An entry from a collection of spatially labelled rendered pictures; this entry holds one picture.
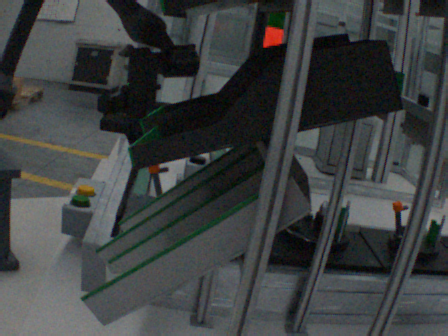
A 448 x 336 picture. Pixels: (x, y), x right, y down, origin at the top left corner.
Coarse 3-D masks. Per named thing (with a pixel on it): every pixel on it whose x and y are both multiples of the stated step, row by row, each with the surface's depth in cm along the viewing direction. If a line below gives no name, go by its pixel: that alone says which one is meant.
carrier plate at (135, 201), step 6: (132, 198) 117; (138, 198) 118; (144, 198) 118; (150, 198) 119; (132, 204) 113; (138, 204) 114; (144, 204) 115; (126, 210) 109; (132, 210) 110; (126, 216) 106; (120, 228) 100
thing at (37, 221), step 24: (24, 216) 121; (48, 216) 125; (24, 240) 108; (48, 240) 112; (24, 264) 98; (48, 264) 101; (0, 288) 86; (24, 288) 89; (0, 312) 78; (24, 312) 81
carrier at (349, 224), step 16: (320, 208) 111; (304, 224) 115; (320, 224) 111; (352, 224) 121; (288, 240) 109; (304, 240) 106; (336, 240) 108; (352, 240) 116; (272, 256) 101; (288, 256) 102; (304, 256) 103; (336, 256) 105; (352, 256) 106; (368, 256) 107
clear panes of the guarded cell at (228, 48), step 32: (320, 0) 229; (352, 0) 229; (416, 0) 230; (192, 32) 230; (224, 32) 231; (320, 32) 233; (352, 32) 233; (384, 32) 234; (416, 32) 234; (224, 64) 234; (416, 64) 238; (160, 96) 236; (416, 160) 235
